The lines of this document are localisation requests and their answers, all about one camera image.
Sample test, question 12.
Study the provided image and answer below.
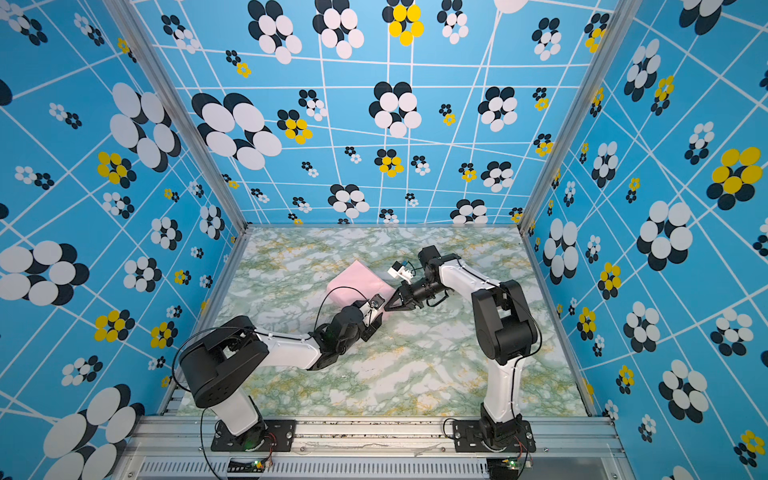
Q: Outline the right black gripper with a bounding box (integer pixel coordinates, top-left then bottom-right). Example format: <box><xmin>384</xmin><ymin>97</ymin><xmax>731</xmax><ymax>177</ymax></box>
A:
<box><xmin>385</xmin><ymin>280</ymin><xmax>445</xmax><ymax>312</ymax></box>

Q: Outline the purple wrapping paper sheet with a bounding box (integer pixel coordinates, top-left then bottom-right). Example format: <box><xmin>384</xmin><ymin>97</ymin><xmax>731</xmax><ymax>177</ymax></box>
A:
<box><xmin>326</xmin><ymin>260</ymin><xmax>395</xmax><ymax>307</ymax></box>

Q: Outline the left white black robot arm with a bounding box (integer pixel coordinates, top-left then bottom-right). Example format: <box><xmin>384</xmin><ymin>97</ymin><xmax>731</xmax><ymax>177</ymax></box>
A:
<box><xmin>179</xmin><ymin>295</ymin><xmax>384</xmax><ymax>451</ymax></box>

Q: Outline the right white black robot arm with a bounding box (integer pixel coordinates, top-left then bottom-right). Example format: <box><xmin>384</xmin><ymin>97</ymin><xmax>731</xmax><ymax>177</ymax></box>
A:
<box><xmin>385</xmin><ymin>246</ymin><xmax>540</xmax><ymax>450</ymax></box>

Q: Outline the left green circuit board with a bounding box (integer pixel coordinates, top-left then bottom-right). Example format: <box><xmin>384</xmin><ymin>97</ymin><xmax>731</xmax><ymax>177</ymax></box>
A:
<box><xmin>227</xmin><ymin>459</ymin><xmax>272</xmax><ymax>474</ymax></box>

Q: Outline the green circuit board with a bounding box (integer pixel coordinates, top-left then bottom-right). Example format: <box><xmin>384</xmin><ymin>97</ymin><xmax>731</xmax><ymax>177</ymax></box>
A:
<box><xmin>227</xmin><ymin>459</ymin><xmax>272</xmax><ymax>474</ymax></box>
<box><xmin>486</xmin><ymin>458</ymin><xmax>523</xmax><ymax>479</ymax></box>

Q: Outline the right green circuit board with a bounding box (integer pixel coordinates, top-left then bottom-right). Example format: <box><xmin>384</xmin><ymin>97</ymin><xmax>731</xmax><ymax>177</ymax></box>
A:
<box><xmin>486</xmin><ymin>458</ymin><xmax>523</xmax><ymax>479</ymax></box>

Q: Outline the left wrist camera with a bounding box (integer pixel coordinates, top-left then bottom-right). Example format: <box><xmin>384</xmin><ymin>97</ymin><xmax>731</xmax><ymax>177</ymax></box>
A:
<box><xmin>368</xmin><ymin>294</ymin><xmax>385</xmax><ymax>310</ymax></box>

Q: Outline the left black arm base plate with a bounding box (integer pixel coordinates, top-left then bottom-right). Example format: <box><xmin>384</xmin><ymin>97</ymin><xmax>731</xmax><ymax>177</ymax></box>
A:
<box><xmin>210</xmin><ymin>419</ymin><xmax>297</xmax><ymax>453</ymax></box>

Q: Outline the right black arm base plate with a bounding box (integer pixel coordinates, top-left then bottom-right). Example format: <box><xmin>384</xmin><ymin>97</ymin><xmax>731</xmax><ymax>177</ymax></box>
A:
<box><xmin>450</xmin><ymin>419</ymin><xmax>537</xmax><ymax>454</ymax></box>

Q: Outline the aluminium front rail frame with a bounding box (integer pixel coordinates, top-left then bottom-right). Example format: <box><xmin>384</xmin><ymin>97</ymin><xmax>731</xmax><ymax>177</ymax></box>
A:
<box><xmin>114</xmin><ymin>417</ymin><xmax>636</xmax><ymax>479</ymax></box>

